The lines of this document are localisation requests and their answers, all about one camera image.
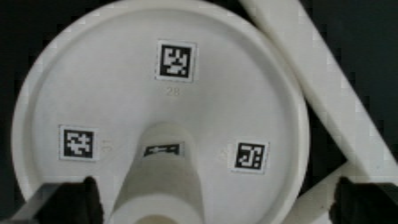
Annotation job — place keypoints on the white cylindrical table leg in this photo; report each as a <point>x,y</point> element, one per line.
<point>161,195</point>

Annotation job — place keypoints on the white round table top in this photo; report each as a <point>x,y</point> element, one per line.
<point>163,61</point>

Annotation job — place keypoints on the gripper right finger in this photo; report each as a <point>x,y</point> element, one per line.
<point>365,203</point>

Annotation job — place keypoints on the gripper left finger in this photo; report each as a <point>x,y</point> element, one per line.
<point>65,204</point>

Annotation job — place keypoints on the white front fence wall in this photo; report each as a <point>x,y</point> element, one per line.
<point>283,21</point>

